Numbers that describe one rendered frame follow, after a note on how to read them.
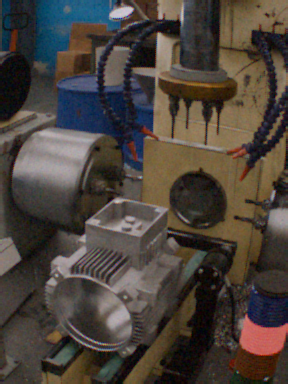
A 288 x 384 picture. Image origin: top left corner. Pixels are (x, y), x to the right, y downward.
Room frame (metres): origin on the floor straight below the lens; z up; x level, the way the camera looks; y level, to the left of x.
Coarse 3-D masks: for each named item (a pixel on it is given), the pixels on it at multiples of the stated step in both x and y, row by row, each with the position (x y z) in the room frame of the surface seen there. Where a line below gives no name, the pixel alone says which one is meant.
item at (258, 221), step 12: (276, 192) 1.00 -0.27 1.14; (264, 204) 1.11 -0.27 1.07; (276, 204) 0.98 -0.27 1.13; (264, 216) 1.02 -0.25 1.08; (276, 216) 0.96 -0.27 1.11; (264, 228) 0.96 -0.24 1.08; (276, 228) 0.95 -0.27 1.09; (264, 240) 0.95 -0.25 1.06; (276, 240) 0.94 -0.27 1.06; (264, 252) 0.95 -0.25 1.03; (276, 252) 0.94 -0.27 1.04; (264, 264) 0.95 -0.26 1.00; (276, 264) 0.94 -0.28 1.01
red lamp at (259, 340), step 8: (248, 320) 0.53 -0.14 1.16; (248, 328) 0.52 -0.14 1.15; (256, 328) 0.51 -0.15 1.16; (264, 328) 0.51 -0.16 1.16; (272, 328) 0.51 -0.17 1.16; (280, 328) 0.51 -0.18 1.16; (248, 336) 0.52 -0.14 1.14; (256, 336) 0.51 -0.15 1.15; (264, 336) 0.51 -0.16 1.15; (272, 336) 0.51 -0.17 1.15; (280, 336) 0.51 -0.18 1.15; (248, 344) 0.52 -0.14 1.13; (256, 344) 0.51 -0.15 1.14; (264, 344) 0.51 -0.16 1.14; (272, 344) 0.51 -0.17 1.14; (280, 344) 0.51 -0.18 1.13; (256, 352) 0.51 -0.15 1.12; (264, 352) 0.51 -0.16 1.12; (272, 352) 0.51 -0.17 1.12
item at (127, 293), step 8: (168, 240) 0.88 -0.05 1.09; (168, 248) 0.87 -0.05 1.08; (176, 248) 0.87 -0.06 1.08; (64, 264) 0.77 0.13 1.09; (56, 272) 0.75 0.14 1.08; (64, 272) 0.76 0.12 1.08; (56, 280) 0.76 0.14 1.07; (128, 288) 0.71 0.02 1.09; (120, 296) 0.71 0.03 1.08; (128, 296) 0.70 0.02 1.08; (136, 296) 0.71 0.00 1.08; (56, 328) 0.76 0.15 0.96; (64, 336) 0.75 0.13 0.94; (128, 344) 0.71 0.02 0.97; (120, 352) 0.71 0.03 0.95; (128, 352) 0.70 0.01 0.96
